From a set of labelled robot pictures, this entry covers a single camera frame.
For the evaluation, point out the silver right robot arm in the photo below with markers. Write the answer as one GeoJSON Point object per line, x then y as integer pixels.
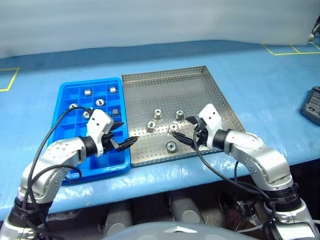
{"type": "Point", "coordinates": [262, 155]}

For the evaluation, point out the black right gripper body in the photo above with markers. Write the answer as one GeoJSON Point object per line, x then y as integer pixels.
{"type": "Point", "coordinates": [201, 136]}

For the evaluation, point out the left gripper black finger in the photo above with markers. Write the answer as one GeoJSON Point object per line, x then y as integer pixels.
{"type": "Point", "coordinates": [117, 126]}
{"type": "Point", "coordinates": [127, 143]}

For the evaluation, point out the blue compartment tray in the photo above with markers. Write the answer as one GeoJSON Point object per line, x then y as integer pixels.
{"type": "Point", "coordinates": [116, 160]}

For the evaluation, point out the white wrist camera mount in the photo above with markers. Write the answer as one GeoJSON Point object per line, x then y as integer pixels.
{"type": "Point", "coordinates": [211, 117]}
{"type": "Point", "coordinates": [98, 125]}

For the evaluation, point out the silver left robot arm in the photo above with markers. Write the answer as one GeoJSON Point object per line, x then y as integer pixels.
{"type": "Point", "coordinates": [62, 152]}

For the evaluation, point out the grey rounded robot torso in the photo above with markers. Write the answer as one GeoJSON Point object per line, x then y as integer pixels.
{"type": "Point", "coordinates": [175, 231]}

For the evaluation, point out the perforated steel tray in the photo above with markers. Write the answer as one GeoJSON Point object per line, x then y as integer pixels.
{"type": "Point", "coordinates": [162, 90]}

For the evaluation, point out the dark grey rounded cylinder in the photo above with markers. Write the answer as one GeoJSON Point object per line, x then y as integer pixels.
{"type": "Point", "coordinates": [117, 220]}
{"type": "Point", "coordinates": [187, 210]}

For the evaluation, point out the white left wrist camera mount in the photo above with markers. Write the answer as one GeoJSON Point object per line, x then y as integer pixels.
{"type": "Point", "coordinates": [98, 125]}

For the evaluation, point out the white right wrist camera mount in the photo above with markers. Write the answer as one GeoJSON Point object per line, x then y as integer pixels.
{"type": "Point", "coordinates": [211, 117]}

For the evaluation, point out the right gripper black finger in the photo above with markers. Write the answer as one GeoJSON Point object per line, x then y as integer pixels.
{"type": "Point", "coordinates": [193, 119]}
{"type": "Point", "coordinates": [183, 139]}

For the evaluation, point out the dark grey handheld controller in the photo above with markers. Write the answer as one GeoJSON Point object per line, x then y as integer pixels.
{"type": "Point", "coordinates": [312, 105]}

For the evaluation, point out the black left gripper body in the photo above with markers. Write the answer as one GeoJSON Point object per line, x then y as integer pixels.
{"type": "Point", "coordinates": [108, 143]}

